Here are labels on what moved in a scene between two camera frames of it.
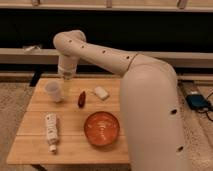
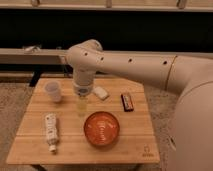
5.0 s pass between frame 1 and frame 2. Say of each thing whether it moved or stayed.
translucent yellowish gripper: moved
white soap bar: stayed
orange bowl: stayed
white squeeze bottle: stayed
